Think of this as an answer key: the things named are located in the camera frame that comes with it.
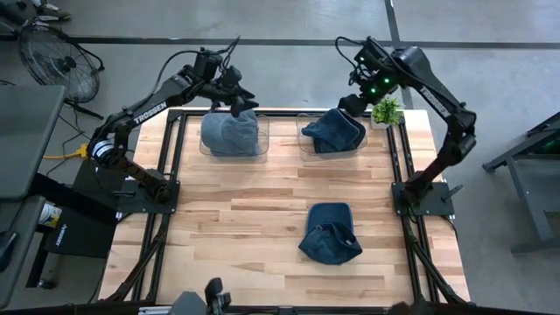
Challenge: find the navy cap with strap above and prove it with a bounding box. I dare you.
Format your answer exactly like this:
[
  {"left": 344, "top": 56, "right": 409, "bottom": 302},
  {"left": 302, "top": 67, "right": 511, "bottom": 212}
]
[{"left": 297, "top": 202, "right": 363, "bottom": 266}]

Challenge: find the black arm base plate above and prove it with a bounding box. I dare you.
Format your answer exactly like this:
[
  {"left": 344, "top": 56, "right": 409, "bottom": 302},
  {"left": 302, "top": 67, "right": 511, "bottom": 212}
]
[
  {"left": 392, "top": 181, "right": 456, "bottom": 218},
  {"left": 117, "top": 179, "right": 180, "bottom": 214}
]

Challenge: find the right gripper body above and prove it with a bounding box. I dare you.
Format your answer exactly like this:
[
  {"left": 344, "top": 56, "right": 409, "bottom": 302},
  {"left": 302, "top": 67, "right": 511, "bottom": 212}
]
[{"left": 337, "top": 93, "right": 373, "bottom": 118}]

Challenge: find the black floor cable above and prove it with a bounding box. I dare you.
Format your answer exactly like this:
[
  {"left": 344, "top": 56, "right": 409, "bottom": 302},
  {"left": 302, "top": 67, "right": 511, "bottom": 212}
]
[{"left": 56, "top": 114, "right": 141, "bottom": 145}]

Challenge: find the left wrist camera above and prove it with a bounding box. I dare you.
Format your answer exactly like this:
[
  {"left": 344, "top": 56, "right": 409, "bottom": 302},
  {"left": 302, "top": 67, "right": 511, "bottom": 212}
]
[{"left": 193, "top": 49, "right": 223, "bottom": 81}]

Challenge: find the small green potted plant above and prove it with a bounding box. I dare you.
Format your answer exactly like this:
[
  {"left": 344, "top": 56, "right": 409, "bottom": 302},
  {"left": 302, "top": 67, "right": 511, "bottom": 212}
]
[{"left": 370, "top": 96, "right": 403, "bottom": 130}]

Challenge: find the clear plastic bin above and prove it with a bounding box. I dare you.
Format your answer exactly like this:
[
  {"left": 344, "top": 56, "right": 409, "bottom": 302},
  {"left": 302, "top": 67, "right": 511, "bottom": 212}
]
[
  {"left": 199, "top": 112, "right": 270, "bottom": 165},
  {"left": 296, "top": 112, "right": 368, "bottom": 163}
]

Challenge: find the yellow power plug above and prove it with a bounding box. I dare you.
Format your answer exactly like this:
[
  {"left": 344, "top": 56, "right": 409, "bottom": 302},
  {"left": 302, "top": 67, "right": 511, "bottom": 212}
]
[{"left": 42, "top": 143, "right": 91, "bottom": 161}]

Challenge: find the white can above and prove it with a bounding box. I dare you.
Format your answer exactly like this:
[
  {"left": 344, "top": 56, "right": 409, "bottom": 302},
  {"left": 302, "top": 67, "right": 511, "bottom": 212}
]
[{"left": 38, "top": 201, "right": 63, "bottom": 228}]

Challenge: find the person's foot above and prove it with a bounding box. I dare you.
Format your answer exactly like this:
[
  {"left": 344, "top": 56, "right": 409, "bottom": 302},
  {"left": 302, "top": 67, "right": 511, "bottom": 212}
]
[{"left": 32, "top": 0, "right": 72, "bottom": 22}]

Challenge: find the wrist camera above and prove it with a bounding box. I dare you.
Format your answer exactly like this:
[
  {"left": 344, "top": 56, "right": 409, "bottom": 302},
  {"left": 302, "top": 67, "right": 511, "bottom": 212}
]
[
  {"left": 353, "top": 41, "right": 382, "bottom": 71},
  {"left": 193, "top": 49, "right": 223, "bottom": 81}
]

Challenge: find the black floor fan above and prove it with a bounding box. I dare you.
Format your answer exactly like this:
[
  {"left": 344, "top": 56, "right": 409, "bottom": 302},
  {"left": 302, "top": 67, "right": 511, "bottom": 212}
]
[{"left": 17, "top": 21, "right": 106, "bottom": 122}]

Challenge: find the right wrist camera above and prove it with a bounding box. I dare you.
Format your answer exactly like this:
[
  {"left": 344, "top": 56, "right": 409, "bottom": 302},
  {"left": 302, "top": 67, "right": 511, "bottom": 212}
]
[{"left": 353, "top": 41, "right": 382, "bottom": 71}]

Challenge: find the grey desk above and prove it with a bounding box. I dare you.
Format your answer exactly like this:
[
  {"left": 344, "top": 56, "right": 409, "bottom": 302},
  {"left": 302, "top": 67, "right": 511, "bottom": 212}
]
[
  {"left": 0, "top": 85, "right": 67, "bottom": 202},
  {"left": 0, "top": 195, "right": 46, "bottom": 310}
]

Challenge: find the black box with logo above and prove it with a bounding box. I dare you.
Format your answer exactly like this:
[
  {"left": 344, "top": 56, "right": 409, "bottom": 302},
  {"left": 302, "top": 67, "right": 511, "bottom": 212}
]
[{"left": 43, "top": 208, "right": 118, "bottom": 259}]

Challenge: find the grey metal table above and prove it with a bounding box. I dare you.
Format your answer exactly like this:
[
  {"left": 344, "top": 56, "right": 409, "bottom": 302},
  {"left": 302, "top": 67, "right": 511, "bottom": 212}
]
[{"left": 482, "top": 111, "right": 560, "bottom": 254}]

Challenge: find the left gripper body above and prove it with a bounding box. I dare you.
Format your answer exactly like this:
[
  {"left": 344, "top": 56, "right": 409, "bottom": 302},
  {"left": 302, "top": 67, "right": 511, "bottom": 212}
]
[{"left": 205, "top": 64, "right": 256, "bottom": 102}]

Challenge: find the blue-grey cap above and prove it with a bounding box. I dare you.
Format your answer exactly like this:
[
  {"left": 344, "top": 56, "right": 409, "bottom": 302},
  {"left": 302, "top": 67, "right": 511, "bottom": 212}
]
[{"left": 205, "top": 108, "right": 261, "bottom": 158}]

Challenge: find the black aluminium frame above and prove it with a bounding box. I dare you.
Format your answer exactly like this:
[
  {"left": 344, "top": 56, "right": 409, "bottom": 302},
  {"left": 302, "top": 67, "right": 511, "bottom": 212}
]
[{"left": 104, "top": 98, "right": 472, "bottom": 307}]

